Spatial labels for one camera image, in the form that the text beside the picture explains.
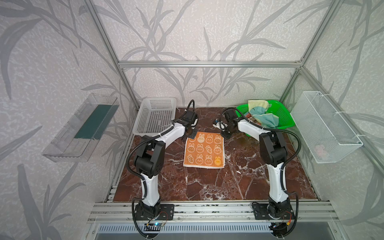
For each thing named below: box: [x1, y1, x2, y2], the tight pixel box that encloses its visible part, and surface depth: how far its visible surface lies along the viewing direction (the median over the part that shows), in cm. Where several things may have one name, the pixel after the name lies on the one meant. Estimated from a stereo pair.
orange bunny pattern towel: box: [183, 131, 226, 169], surface depth 98 cm
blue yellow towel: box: [248, 100, 279, 128], surface depth 113 cm
